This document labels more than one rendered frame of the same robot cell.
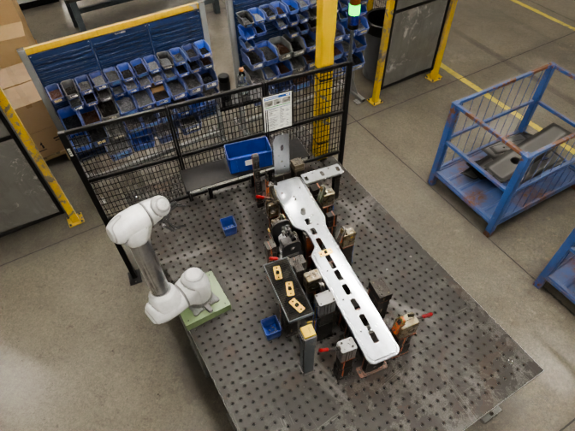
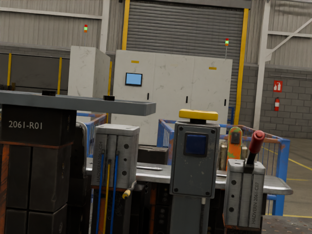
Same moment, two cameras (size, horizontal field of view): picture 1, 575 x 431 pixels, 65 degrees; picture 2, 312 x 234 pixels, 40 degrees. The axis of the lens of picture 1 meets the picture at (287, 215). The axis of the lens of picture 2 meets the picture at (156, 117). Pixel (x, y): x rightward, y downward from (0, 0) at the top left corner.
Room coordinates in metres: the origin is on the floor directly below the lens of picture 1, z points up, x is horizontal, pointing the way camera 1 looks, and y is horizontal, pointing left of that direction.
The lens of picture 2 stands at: (0.74, 0.56, 1.18)
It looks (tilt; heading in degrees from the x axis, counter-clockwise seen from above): 3 degrees down; 297
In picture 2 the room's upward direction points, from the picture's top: 5 degrees clockwise
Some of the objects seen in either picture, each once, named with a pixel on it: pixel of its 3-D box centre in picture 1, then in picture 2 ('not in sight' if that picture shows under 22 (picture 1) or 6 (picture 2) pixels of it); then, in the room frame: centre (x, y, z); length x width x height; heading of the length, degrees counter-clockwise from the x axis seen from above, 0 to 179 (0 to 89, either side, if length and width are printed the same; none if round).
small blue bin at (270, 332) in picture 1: (271, 328); not in sight; (1.21, 0.12, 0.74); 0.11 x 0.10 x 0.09; 21
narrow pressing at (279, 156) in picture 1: (281, 155); not in sight; (2.25, 0.03, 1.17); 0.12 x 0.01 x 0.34; 111
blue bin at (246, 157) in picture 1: (248, 155); not in sight; (2.35, 0.26, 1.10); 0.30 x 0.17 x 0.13; 105
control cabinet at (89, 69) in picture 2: not in sight; (89, 85); (6.62, -7.64, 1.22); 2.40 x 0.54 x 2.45; 116
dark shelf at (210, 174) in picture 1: (245, 164); not in sight; (2.33, 0.28, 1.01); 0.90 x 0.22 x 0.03; 111
